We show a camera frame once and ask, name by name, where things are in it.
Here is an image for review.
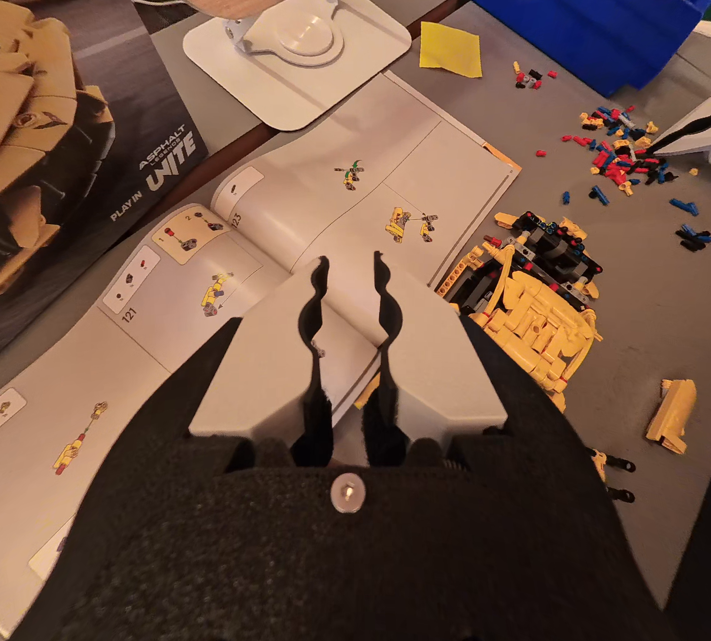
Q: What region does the yellow curved panel piece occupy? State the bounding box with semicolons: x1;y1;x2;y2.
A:
646;378;698;455

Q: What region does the pile of small coloured pieces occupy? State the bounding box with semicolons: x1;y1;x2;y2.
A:
511;61;711;255

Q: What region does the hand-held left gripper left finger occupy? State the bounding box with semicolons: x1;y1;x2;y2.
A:
189;256;334;466

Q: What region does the yellow brick car model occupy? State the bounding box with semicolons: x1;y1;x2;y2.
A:
436;210;606;414

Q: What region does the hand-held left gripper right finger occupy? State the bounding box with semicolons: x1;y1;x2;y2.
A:
370;250;510;466

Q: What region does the small yellow black brick assembly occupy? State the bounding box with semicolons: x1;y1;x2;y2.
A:
587;447;637;504

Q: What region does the wooden document stand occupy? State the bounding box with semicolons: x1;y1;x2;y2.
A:
123;0;467;133

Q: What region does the grey desk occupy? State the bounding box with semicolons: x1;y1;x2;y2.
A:
0;0;711;608

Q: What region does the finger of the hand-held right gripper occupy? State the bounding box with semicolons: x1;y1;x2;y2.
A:
658;97;711;135
642;134;711;164

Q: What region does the open instruction booklet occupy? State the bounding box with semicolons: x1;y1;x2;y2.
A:
0;69;523;611

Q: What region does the toy car box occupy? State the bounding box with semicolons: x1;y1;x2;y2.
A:
0;0;212;351

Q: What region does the yellow sticky note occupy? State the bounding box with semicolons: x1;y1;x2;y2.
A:
419;21;485;80

